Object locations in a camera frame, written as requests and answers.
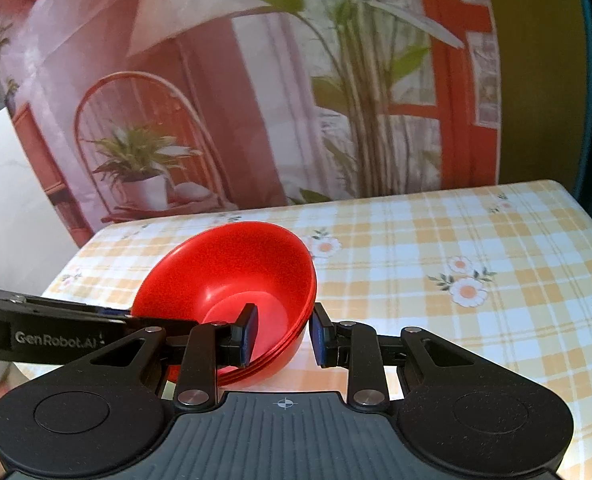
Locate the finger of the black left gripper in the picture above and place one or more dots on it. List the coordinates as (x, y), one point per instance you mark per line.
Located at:
(151, 323)

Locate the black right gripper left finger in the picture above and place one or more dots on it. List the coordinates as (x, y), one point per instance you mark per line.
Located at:
(208, 348)

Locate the checkered floral tablecloth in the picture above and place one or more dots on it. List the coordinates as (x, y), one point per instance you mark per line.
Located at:
(504, 271)

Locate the printed room scene backdrop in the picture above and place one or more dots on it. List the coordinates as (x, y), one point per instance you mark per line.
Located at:
(136, 109)

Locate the red bowl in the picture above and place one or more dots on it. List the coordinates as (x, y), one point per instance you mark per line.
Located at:
(212, 275)

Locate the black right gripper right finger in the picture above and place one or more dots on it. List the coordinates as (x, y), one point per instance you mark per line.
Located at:
(353, 346)

